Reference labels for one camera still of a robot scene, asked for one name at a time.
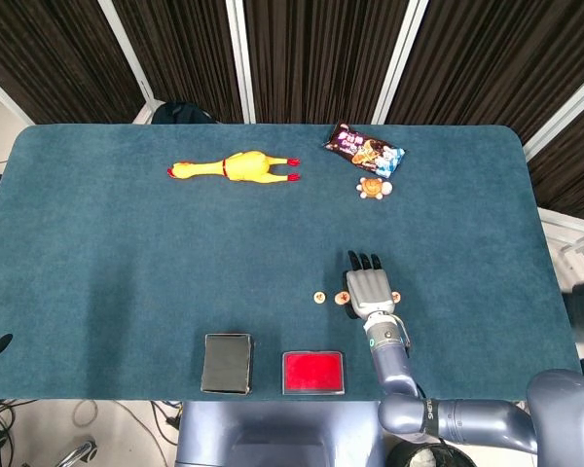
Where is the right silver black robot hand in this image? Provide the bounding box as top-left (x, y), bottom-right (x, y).
top-left (344, 250), bottom-right (399, 320)

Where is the red ink pad clear case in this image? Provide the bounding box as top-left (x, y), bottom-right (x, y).
top-left (280, 349), bottom-right (347, 396)

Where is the orange white turtle toy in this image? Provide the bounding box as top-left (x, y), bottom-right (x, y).
top-left (354, 176), bottom-right (394, 201)

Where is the chrome metal stand foot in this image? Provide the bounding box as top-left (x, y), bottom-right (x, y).
top-left (53, 436), bottom-right (98, 467)

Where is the dark purple snack bag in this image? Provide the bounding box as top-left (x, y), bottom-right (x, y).
top-left (322, 121), bottom-right (406, 177)

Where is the black cardboard box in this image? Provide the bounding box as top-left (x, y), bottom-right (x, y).
top-left (200, 332), bottom-right (254, 396)

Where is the teal table cloth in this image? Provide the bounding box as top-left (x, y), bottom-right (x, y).
top-left (0, 124), bottom-right (584, 403)

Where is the black round bin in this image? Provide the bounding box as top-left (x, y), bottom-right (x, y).
top-left (386, 437), bottom-right (473, 467)

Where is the blue robot torso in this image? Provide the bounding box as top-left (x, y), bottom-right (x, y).
top-left (174, 399), bottom-right (386, 467)

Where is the yellow rubber chicken toy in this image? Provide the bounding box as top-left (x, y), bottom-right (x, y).
top-left (166, 150), bottom-right (302, 185)

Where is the white metal rack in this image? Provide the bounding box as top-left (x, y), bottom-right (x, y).
top-left (537, 206), bottom-right (584, 293)

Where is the black chair back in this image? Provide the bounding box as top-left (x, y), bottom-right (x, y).
top-left (150, 100), bottom-right (220, 126)

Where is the black floor cable bundle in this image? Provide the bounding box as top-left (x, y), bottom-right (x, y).
top-left (0, 398), bottom-right (35, 467)

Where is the white partition post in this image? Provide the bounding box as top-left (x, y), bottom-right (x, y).
top-left (96, 0), bottom-right (157, 106)
top-left (0, 65), bottom-right (35, 127)
top-left (225, 0), bottom-right (257, 124)
top-left (523, 62), bottom-right (584, 162)
top-left (372, 0), bottom-right (429, 124)

